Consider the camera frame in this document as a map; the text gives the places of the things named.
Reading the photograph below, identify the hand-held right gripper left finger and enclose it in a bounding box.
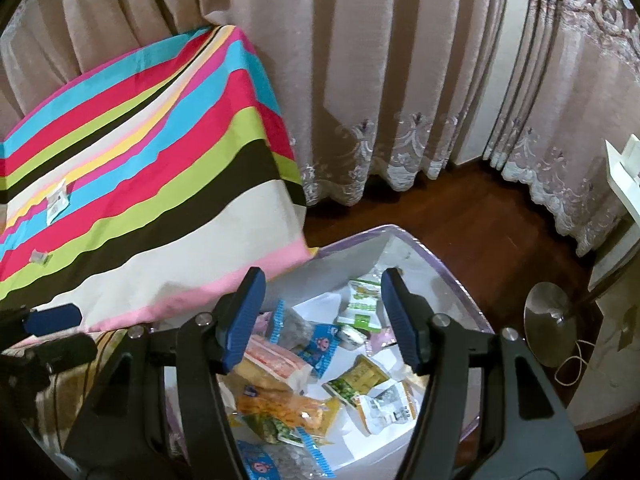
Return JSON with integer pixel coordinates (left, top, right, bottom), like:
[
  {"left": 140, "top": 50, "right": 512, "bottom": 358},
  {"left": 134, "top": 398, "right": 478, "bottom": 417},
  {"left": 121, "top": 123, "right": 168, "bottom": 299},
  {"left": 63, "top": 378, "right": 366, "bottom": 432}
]
[{"left": 62, "top": 266, "right": 267, "bottom": 480}]

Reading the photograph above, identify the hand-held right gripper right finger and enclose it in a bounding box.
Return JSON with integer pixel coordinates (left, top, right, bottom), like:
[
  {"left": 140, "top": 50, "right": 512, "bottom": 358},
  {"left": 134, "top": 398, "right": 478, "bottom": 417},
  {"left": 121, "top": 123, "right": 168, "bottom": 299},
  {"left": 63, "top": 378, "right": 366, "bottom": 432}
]
[{"left": 381, "top": 266, "right": 588, "bottom": 480}]

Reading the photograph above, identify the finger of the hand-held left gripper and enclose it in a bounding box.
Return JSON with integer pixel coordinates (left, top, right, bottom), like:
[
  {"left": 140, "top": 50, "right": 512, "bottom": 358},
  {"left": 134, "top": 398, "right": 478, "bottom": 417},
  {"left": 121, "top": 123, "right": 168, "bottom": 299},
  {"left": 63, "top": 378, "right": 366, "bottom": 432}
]
[
  {"left": 0, "top": 303, "right": 83, "bottom": 341},
  {"left": 0, "top": 337, "right": 98, "bottom": 376}
]

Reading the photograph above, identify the pink snack packet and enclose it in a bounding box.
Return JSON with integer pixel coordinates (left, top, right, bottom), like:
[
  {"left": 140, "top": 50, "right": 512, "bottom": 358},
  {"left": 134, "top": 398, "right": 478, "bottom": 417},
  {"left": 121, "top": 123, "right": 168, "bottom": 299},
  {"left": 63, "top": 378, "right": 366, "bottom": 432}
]
[{"left": 365, "top": 327, "right": 401, "bottom": 356}]

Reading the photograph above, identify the green white snack packet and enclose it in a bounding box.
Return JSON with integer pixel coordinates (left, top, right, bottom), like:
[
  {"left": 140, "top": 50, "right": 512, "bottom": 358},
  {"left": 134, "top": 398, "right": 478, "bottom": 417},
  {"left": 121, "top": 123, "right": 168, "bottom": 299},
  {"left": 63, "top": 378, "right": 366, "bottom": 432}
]
[{"left": 336, "top": 280, "right": 386, "bottom": 333}]

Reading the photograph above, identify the orange striped bread packet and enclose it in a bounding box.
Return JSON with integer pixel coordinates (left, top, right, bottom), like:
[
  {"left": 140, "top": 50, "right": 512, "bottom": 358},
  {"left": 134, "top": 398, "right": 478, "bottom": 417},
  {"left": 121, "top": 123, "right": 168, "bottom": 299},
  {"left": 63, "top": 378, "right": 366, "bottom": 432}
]
[{"left": 232, "top": 335, "right": 313, "bottom": 396}]

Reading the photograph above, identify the green pea snack packet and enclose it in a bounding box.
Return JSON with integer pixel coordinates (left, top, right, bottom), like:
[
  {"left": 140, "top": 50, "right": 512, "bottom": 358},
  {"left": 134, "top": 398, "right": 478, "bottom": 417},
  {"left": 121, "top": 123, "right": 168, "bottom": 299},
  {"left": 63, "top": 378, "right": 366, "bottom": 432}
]
[
  {"left": 322, "top": 355, "right": 391, "bottom": 406},
  {"left": 240, "top": 412, "right": 306, "bottom": 448}
]

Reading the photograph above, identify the blue cartoon snack packet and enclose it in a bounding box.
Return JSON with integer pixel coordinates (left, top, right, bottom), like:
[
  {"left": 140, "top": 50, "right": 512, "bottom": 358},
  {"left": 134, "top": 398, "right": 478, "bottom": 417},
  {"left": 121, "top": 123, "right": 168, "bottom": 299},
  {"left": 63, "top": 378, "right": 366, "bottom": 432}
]
[
  {"left": 267, "top": 300, "right": 343, "bottom": 378},
  {"left": 235, "top": 432, "right": 336, "bottom": 480}
]

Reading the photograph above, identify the white orange snack packet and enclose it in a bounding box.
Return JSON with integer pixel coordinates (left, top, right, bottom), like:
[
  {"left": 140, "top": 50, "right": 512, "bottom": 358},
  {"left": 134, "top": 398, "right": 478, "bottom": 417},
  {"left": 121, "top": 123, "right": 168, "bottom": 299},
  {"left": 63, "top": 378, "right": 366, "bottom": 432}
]
[{"left": 357, "top": 380, "right": 421, "bottom": 436}]

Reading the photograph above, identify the yellow snack packet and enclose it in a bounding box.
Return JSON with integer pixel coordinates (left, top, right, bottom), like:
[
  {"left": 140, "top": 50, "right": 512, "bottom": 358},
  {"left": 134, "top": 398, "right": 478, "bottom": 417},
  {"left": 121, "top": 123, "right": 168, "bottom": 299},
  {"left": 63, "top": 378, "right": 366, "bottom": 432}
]
[{"left": 235, "top": 385, "right": 343, "bottom": 433}]

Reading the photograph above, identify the white box with purple rim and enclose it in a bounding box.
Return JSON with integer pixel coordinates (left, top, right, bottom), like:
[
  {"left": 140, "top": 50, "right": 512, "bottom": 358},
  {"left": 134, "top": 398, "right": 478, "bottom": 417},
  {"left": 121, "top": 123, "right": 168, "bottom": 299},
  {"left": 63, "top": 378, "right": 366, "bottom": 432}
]
[{"left": 165, "top": 224, "right": 493, "bottom": 480}]

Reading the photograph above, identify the small white packet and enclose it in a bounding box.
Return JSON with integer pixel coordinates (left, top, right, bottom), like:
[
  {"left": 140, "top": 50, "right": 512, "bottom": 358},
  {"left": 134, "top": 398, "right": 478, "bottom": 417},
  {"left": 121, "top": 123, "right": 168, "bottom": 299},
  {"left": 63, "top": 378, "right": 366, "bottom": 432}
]
[{"left": 46, "top": 182, "right": 69, "bottom": 223}]

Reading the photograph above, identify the round metal stand base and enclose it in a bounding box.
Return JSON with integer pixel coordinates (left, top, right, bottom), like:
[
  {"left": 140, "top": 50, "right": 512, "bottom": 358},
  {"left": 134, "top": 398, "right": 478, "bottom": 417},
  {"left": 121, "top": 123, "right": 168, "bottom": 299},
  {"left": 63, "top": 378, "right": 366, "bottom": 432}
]
[{"left": 522, "top": 260, "right": 640, "bottom": 368}]

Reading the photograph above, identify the colourful striped blanket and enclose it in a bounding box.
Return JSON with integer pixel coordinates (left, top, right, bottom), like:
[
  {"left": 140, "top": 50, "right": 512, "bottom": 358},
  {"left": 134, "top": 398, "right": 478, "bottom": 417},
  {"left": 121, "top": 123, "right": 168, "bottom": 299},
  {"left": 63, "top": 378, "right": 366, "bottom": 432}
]
[{"left": 0, "top": 25, "right": 321, "bottom": 333}]

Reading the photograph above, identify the white cabinet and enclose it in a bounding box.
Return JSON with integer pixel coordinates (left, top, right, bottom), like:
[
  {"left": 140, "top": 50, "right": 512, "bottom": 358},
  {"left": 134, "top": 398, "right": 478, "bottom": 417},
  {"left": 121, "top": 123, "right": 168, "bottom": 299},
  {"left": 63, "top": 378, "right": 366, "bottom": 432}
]
[{"left": 567, "top": 260, "right": 640, "bottom": 431}]

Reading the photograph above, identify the white wooden rack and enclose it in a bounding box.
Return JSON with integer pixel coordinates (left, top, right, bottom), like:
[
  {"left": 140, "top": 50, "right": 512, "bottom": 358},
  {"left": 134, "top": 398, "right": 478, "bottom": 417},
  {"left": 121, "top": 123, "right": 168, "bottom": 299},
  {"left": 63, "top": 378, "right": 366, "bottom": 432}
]
[{"left": 587, "top": 132, "right": 640, "bottom": 291}]

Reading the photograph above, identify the embroidered lace curtain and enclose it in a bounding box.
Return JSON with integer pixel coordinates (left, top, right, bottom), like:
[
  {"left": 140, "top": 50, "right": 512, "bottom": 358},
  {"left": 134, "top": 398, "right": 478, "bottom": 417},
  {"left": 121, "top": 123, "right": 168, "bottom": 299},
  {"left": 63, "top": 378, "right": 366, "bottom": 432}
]
[{"left": 480, "top": 0, "right": 640, "bottom": 256}]

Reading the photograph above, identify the white cable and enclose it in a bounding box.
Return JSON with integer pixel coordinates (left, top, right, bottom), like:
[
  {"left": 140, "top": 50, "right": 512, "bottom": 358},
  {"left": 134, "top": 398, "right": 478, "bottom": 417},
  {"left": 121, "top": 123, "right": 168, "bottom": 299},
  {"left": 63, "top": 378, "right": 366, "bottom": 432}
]
[{"left": 552, "top": 340, "right": 593, "bottom": 388}]

